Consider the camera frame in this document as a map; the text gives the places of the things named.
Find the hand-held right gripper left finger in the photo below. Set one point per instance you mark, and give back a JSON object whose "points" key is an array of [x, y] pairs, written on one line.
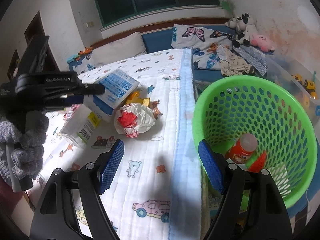
{"points": [[111, 166]]}

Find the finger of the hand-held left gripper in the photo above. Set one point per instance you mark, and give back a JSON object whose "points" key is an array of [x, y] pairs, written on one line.
{"points": [[75, 99], [91, 89]]}

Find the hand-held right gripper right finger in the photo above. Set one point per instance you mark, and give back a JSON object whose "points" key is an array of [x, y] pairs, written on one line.
{"points": [[212, 166]]}

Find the blue and white tissue pack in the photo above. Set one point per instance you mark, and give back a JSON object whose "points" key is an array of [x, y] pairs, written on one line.
{"points": [[117, 85]]}

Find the red cartoon canister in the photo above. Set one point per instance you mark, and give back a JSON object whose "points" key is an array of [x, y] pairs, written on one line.
{"points": [[243, 150]]}

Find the green plastic basket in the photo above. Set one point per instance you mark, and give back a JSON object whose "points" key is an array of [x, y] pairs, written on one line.
{"points": [[250, 80]]}

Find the person's left hand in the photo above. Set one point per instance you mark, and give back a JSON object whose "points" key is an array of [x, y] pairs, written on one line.
{"points": [[30, 150]]}

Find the small butterfly print pillow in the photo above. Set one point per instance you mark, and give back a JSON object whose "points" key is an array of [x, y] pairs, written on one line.
{"points": [[85, 66]]}

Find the clear plastic box yellow label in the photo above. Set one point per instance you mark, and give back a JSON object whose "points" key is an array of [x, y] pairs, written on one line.
{"points": [[80, 125]]}

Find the cartoon printed white blanket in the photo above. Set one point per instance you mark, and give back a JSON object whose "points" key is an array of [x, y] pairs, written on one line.
{"points": [[145, 155]]}

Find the teal toy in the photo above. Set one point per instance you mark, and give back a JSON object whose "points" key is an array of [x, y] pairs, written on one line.
{"points": [[71, 58]]}

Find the orange toy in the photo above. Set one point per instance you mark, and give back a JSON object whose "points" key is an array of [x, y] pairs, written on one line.
{"points": [[85, 52]]}

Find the yellow wrapper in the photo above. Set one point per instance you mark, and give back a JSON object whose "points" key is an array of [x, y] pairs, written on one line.
{"points": [[136, 97]]}

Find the beige pillow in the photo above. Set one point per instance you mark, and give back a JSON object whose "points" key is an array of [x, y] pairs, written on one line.
{"points": [[117, 50]]}

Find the crumpled white and red wrapper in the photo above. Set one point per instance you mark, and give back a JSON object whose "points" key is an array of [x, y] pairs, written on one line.
{"points": [[140, 116]]}

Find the dark wooden door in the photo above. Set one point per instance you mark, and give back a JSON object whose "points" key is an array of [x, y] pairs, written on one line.
{"points": [[35, 27]]}

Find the blue headboard cushion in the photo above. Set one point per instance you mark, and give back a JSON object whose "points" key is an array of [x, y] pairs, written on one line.
{"points": [[157, 41]]}

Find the wooden headboard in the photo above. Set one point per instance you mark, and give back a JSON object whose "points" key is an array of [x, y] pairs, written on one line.
{"points": [[155, 27]]}

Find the beige printed garment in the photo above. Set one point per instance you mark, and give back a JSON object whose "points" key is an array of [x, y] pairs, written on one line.
{"points": [[235, 62]]}

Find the blue and white patterned cloth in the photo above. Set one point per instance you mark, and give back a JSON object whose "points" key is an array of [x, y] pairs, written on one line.
{"points": [[255, 58]]}

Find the large butterfly print pillow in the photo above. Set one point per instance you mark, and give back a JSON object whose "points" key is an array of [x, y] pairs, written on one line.
{"points": [[195, 37]]}

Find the yellow toy truck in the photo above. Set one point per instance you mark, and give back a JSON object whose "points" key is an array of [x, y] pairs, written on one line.
{"points": [[303, 83]]}

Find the clear plastic storage box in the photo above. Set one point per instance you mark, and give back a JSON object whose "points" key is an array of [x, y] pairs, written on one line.
{"points": [[290, 70]]}

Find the pink plush toy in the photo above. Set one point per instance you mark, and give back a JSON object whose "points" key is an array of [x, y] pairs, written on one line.
{"points": [[262, 42]]}

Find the black and white cow plush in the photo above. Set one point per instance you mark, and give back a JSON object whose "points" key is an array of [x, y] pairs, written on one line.
{"points": [[245, 30]]}

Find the grey plush toy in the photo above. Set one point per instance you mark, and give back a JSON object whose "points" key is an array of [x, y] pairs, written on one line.
{"points": [[232, 23]]}

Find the wall socket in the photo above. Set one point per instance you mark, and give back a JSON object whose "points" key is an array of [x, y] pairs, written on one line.
{"points": [[89, 24]]}

